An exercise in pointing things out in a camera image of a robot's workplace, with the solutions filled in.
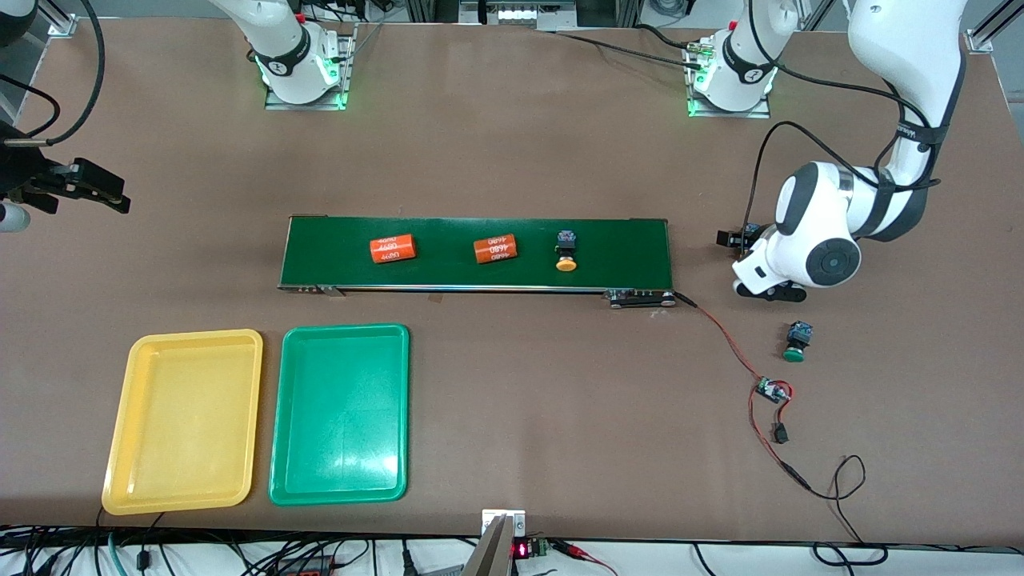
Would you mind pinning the aluminium frame profile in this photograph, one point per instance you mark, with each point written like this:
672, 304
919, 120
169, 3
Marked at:
62, 24
988, 36

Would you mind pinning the red digit display module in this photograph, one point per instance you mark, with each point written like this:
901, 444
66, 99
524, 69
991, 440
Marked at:
522, 550

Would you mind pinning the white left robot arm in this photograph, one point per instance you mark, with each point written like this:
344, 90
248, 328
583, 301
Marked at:
904, 64

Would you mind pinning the small controller circuit board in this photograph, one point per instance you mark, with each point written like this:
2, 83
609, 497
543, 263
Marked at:
772, 390

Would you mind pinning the green conveyor belt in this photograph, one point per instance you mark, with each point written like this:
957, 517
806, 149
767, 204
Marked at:
448, 276

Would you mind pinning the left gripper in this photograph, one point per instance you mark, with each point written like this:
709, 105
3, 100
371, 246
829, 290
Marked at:
730, 238

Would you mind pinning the small metal bracket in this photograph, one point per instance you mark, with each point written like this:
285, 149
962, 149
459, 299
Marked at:
490, 520

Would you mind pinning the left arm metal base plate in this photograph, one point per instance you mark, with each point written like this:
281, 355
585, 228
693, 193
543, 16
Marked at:
732, 114

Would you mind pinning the grey metal camera post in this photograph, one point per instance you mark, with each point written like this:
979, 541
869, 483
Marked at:
490, 556

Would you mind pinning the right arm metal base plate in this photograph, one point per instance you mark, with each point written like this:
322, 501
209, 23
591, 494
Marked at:
304, 106

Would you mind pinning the green mushroom push button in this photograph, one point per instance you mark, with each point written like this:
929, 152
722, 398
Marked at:
798, 342

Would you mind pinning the yellow plastic tray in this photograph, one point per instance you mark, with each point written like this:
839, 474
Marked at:
184, 420

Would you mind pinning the white power strip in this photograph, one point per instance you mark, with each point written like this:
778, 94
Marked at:
516, 14

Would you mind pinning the orange cylindrical battery cell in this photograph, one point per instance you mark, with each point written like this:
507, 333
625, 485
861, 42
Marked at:
495, 250
393, 249

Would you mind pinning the green plastic tray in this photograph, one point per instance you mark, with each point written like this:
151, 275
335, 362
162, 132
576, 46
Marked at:
340, 416

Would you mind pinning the red clip lead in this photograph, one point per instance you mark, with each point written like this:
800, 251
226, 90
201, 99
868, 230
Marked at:
576, 550

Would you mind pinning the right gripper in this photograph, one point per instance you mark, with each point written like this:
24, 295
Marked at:
22, 172

